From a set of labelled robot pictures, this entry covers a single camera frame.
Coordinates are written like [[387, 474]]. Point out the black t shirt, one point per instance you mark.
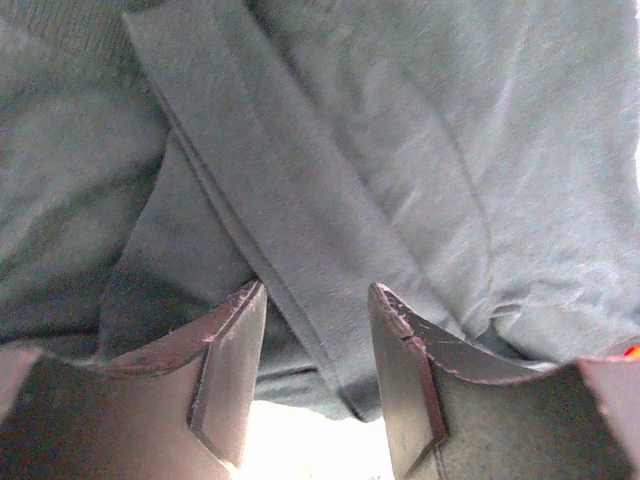
[[477, 157]]

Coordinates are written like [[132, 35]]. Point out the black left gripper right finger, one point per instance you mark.
[[454, 411]]

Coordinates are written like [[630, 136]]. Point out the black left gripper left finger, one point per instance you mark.
[[176, 408]]

